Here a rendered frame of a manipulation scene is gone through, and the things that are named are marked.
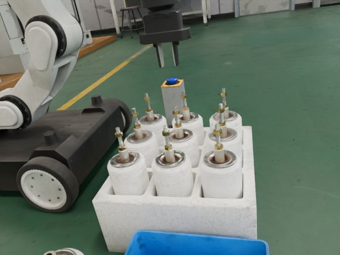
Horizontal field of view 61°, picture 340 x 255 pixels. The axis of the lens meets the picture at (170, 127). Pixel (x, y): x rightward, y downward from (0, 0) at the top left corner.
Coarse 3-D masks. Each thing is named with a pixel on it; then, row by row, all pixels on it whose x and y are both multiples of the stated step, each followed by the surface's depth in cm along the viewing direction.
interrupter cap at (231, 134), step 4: (228, 128) 79; (212, 132) 78; (228, 132) 77; (232, 132) 76; (236, 132) 76; (208, 136) 76; (212, 136) 76; (228, 136) 75; (232, 136) 75; (236, 136) 74; (212, 140) 75; (224, 140) 73; (228, 140) 73
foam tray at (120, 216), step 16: (208, 128) 97; (112, 192) 76; (192, 192) 68; (96, 208) 72; (112, 208) 70; (128, 208) 69; (144, 208) 68; (160, 208) 67; (176, 208) 66; (192, 208) 65; (208, 208) 64; (224, 208) 63; (240, 208) 62; (256, 208) 61; (112, 224) 73; (128, 224) 72; (144, 224) 70; (160, 224) 69; (176, 224) 68; (192, 224) 67; (208, 224) 66; (224, 224) 65; (240, 224) 64; (256, 224) 63; (112, 240) 76; (128, 240) 74
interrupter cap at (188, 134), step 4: (172, 132) 82; (184, 132) 81; (188, 132) 80; (192, 132) 80; (168, 136) 80; (172, 136) 80; (184, 136) 79; (188, 136) 78; (192, 136) 78; (172, 140) 77; (176, 140) 77; (180, 140) 77; (184, 140) 76
